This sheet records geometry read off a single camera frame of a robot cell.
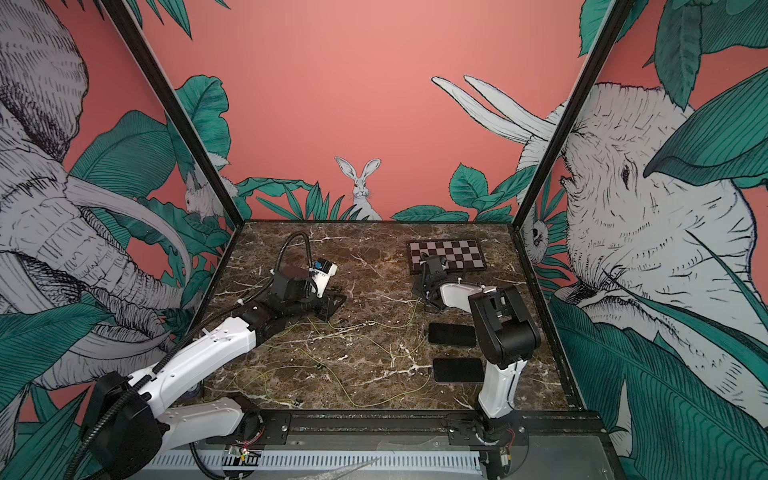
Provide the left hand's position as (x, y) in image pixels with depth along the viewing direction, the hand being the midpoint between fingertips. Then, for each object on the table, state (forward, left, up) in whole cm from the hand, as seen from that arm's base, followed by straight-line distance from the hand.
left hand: (344, 293), depth 80 cm
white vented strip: (-36, +5, -17) cm, 40 cm away
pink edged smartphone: (-16, -32, -19) cm, 41 cm away
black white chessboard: (+24, -39, -15) cm, 48 cm away
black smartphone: (-6, -32, -18) cm, 37 cm away
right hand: (+13, -22, -15) cm, 30 cm away
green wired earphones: (-2, -11, -18) cm, 21 cm away
